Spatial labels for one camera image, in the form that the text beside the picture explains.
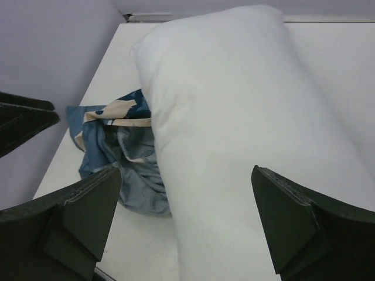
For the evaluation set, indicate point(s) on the white pillow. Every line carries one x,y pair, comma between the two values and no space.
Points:
228,92

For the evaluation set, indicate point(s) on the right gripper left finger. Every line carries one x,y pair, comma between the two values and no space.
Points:
61,235

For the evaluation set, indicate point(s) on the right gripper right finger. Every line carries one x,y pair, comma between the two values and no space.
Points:
312,236

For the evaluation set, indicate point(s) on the blue letter print pillowcase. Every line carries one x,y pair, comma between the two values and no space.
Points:
120,135

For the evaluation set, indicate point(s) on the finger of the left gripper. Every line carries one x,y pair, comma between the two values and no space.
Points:
22,118

